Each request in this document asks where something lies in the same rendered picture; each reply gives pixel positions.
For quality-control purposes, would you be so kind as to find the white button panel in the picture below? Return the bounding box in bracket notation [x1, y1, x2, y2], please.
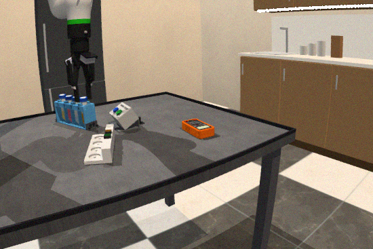
[110, 103, 144, 132]

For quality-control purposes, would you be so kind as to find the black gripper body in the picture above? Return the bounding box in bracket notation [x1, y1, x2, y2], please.
[70, 38, 89, 66]

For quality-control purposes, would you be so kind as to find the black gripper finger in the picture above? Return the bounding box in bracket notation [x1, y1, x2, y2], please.
[64, 57, 81, 102]
[81, 63, 95, 100]

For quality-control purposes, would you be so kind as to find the black table edge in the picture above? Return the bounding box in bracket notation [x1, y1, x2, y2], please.
[0, 92, 296, 235]

